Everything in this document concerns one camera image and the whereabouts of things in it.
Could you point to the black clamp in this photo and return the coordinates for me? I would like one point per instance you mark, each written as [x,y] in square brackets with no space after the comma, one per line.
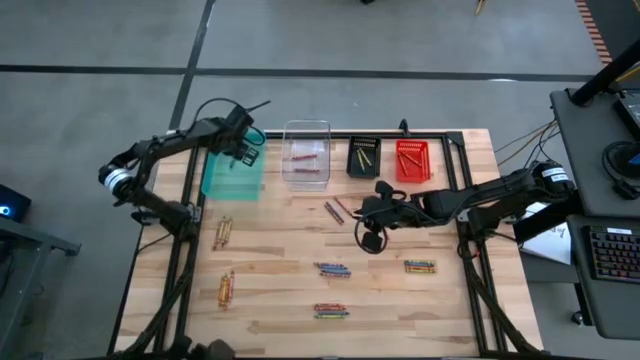
[403,126]

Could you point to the black keyboard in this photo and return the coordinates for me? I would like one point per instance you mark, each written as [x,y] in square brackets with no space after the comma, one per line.
[615,255]

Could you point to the black diagonal pole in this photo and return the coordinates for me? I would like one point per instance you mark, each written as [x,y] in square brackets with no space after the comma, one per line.
[605,75]

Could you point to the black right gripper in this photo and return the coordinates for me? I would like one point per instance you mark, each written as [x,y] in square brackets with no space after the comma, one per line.
[400,212]

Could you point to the black mesh basket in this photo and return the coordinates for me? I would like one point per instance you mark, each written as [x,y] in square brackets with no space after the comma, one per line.
[372,170]

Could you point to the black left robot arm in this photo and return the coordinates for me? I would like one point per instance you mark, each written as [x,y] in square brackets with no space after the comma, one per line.
[175,140]

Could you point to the black caster wheel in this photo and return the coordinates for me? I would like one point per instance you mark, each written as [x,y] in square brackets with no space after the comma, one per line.
[577,318]

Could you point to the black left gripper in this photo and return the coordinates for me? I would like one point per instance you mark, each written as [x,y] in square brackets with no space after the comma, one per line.
[235,130]

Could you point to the teal plastic bin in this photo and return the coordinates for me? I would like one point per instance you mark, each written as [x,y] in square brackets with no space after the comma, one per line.
[235,185]

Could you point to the black laptop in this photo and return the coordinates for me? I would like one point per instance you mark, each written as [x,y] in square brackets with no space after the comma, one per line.
[630,117]

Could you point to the grey computer desk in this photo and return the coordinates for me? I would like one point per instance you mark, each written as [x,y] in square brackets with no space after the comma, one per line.
[585,150]

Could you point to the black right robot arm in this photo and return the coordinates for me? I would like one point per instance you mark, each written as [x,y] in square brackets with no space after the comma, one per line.
[490,192]

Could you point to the clear plastic bin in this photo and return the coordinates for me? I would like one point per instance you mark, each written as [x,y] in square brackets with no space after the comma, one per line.
[305,182]

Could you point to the grey metal side table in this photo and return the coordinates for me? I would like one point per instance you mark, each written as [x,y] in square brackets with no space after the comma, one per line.
[30,235]

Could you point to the black device blue light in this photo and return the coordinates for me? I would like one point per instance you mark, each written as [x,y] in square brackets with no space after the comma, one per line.
[17,200]

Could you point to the red mesh basket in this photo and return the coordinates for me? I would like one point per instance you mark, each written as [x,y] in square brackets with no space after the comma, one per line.
[417,172]

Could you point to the grey keyboard shelf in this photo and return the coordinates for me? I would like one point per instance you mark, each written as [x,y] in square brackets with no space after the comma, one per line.
[610,310]

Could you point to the orange crayon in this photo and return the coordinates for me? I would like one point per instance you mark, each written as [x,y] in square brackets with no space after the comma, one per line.
[221,292]
[329,305]
[411,159]
[402,164]

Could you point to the white paper sheet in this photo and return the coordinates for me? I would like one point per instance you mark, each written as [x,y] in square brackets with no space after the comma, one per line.
[550,245]

